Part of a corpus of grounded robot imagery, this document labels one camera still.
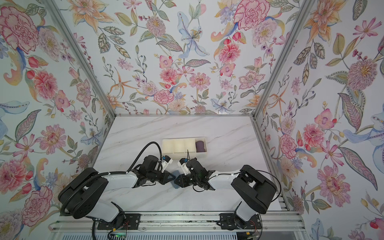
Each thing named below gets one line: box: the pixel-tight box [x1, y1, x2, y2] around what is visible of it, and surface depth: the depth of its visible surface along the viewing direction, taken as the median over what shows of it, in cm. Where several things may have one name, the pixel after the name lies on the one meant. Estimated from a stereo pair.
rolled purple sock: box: [195, 140, 206, 153], surface depth 99 cm
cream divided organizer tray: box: [162, 137, 208, 160], surface depth 103 cm
